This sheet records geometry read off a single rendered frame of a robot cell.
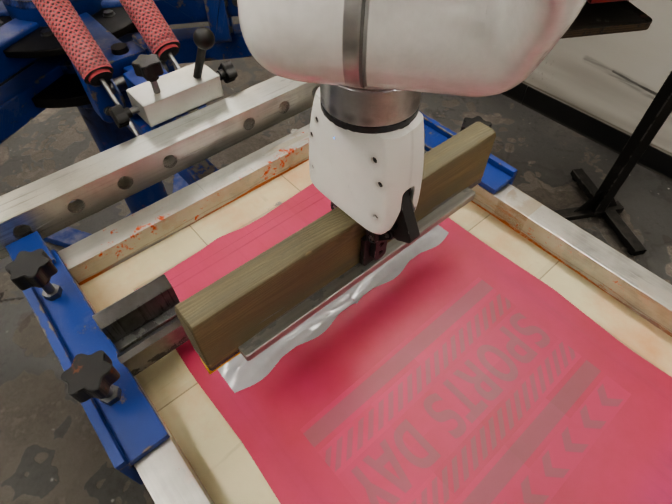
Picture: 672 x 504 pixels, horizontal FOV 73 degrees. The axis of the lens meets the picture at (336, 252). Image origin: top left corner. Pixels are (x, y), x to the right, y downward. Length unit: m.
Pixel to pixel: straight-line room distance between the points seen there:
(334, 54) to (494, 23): 0.07
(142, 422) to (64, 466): 1.19
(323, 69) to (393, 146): 0.12
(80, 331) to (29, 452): 1.20
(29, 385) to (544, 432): 1.62
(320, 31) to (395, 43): 0.03
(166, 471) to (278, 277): 0.22
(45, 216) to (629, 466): 0.72
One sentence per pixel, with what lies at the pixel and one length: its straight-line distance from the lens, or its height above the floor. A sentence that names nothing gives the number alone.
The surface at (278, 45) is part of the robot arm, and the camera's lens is 0.22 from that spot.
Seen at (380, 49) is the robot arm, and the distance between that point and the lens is 0.22.
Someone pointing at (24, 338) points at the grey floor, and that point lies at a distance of 1.97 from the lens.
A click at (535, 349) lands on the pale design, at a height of 0.95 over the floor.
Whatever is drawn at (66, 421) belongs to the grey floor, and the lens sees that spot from 1.74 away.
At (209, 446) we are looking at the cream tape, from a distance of 0.52.
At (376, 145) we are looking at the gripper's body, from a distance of 0.33.
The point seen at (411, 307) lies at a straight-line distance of 0.58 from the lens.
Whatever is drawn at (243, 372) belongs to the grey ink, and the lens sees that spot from 0.54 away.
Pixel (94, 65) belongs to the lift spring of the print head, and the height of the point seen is 1.06.
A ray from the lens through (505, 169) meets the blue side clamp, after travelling 0.71.
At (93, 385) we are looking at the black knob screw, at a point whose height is 1.06.
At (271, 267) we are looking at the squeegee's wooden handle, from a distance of 0.38.
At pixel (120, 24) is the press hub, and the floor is 1.01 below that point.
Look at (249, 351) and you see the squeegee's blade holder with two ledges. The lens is 0.42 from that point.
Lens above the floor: 1.44
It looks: 51 degrees down
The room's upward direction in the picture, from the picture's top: straight up
